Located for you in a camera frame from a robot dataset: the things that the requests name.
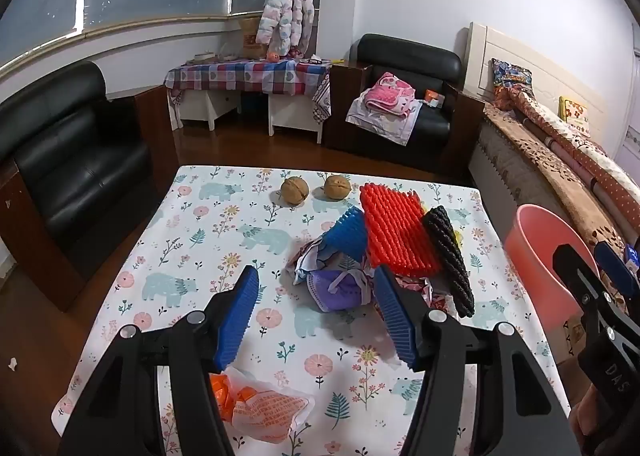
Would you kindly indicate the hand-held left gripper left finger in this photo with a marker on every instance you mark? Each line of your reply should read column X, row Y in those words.
column 242, row 316

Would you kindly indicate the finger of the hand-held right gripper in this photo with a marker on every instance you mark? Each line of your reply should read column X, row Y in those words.
column 582, row 286
column 612, row 268

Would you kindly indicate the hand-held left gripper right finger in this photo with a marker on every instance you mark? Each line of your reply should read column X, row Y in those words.
column 395, row 321

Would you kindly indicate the pink plastic bucket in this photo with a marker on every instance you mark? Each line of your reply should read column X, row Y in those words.
column 545, row 261

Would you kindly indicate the black foam fruit net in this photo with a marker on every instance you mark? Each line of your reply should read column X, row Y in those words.
column 450, row 261

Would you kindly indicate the red foam fruit net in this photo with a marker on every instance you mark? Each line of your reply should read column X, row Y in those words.
column 400, row 231

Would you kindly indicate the blue foam fruit net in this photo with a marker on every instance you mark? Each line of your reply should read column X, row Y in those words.
column 347, row 233

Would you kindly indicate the person's right hand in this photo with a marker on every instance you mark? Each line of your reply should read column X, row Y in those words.
column 582, row 416

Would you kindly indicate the small blue box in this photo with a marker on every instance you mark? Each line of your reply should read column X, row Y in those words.
column 632, row 256

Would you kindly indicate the orange white plastic wrapper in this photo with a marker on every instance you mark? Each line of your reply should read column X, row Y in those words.
column 265, row 408

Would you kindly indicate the bed with floral blankets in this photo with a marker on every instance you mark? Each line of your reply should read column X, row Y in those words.
column 550, row 171

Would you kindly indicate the lilac wardrobe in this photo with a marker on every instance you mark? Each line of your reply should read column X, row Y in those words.
column 629, row 149

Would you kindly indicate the orange dotted patchwork quilt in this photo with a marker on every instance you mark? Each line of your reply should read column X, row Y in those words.
column 575, row 151

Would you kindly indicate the brown walnut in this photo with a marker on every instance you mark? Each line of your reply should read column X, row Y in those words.
column 292, row 191
column 336, row 186

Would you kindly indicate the beige quilted mattress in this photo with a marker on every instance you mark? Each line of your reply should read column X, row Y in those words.
column 500, row 171

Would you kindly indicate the yellow floral pillow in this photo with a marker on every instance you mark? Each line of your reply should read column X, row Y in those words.
column 574, row 114

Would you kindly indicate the white floral cloth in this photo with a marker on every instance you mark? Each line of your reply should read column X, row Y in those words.
column 380, row 119

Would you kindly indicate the white desk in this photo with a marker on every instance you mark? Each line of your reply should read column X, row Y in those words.
column 290, row 114

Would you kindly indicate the colourful cartoon pillow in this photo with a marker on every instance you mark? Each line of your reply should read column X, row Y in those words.
column 510, row 79

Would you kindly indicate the white bed headboard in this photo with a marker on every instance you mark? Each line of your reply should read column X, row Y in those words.
column 530, row 61

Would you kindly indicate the small orange box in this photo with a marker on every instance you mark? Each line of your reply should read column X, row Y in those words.
column 434, row 99

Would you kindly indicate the pink folded blanket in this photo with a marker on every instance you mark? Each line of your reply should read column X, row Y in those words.
column 387, row 94

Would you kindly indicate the black leather sofa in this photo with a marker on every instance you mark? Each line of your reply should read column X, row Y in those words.
column 65, row 151

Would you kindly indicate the plaid tablecloth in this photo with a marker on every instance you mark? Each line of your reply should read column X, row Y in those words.
column 240, row 74

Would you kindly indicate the black leather armchair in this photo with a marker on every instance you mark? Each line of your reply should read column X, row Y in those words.
column 405, row 61

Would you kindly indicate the small orange toy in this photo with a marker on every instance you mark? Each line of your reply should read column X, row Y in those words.
column 273, row 56

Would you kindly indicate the brown paper bag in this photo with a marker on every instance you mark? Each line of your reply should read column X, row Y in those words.
column 250, row 39

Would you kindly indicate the pink padded jacket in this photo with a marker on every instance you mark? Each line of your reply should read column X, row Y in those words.
column 285, row 11

